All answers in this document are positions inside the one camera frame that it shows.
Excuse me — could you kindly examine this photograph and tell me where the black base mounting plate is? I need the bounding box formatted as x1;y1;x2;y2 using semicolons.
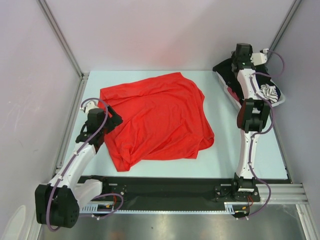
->
74;174;262;212

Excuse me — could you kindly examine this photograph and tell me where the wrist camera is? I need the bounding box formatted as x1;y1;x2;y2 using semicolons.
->
250;48;269;66
79;100;98;114

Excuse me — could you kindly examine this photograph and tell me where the striped white black garment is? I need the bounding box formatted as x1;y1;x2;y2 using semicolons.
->
260;84;279;103

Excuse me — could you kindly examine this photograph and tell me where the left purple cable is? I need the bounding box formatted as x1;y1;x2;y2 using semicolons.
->
47;97;125;232

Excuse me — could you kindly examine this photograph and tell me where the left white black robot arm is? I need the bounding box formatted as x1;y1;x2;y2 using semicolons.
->
34;106;123;231

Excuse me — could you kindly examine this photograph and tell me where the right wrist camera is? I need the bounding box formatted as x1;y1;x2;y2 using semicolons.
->
250;48;269;66

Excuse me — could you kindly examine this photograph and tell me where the grey slotted cable duct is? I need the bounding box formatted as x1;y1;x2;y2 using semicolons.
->
74;201;251;215

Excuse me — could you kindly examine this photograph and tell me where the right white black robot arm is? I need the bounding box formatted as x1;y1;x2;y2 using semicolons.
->
230;43;271;201

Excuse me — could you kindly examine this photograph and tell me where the black tank top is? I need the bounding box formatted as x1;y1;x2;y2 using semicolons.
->
212;58;282;106

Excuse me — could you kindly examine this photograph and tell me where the purple cable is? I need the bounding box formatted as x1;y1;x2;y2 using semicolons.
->
248;49;286;221
47;97;125;232

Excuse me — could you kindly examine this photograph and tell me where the red tank top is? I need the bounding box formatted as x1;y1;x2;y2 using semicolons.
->
99;72;215;172

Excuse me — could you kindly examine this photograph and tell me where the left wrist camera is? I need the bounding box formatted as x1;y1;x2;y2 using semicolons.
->
79;100;98;114

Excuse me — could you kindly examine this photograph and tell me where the pink garment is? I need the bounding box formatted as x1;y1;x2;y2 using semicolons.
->
227;86;239;101

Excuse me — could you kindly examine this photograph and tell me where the white laundry basket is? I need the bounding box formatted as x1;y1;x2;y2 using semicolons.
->
216;61;286;108

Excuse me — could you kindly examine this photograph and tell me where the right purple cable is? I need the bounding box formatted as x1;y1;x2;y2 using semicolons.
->
248;49;286;221

